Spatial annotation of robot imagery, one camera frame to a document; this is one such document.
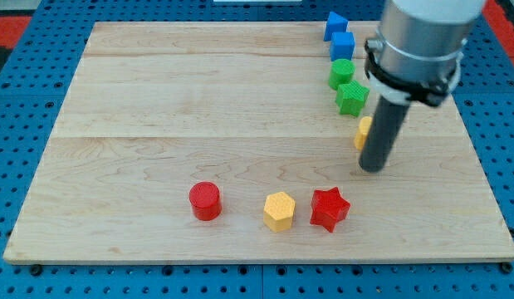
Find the blue cube block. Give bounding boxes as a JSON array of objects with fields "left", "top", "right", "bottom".
[{"left": 330, "top": 32, "right": 355, "bottom": 61}]

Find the green cylinder block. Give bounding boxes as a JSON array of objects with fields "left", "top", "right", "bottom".
[{"left": 328, "top": 59, "right": 355, "bottom": 90}]

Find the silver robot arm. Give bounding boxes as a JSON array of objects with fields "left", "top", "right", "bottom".
[{"left": 365, "top": 0, "right": 485, "bottom": 106}]

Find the red star block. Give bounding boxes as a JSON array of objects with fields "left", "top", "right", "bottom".
[{"left": 310, "top": 187, "right": 350, "bottom": 233}]

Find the yellow heart block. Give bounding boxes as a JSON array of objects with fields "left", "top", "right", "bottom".
[{"left": 354, "top": 116, "right": 372, "bottom": 150}]

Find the red cylinder block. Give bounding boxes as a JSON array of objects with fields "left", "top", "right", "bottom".
[{"left": 188, "top": 181, "right": 222, "bottom": 221}]

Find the green star block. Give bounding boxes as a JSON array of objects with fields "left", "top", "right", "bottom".
[{"left": 335, "top": 81, "right": 370, "bottom": 117}]

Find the yellow hexagon block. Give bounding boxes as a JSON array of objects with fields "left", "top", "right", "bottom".
[{"left": 263, "top": 192, "right": 296, "bottom": 233}]

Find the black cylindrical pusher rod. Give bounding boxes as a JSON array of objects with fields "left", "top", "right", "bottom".
[{"left": 359, "top": 96, "right": 409, "bottom": 173}]

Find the wooden board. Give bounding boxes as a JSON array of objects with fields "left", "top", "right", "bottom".
[{"left": 3, "top": 22, "right": 514, "bottom": 265}]

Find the blue triangular block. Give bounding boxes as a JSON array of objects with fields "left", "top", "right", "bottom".
[{"left": 323, "top": 11, "right": 349, "bottom": 42}]

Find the black cable clamp ring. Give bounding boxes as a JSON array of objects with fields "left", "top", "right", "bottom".
[{"left": 363, "top": 37, "right": 468, "bottom": 108}]

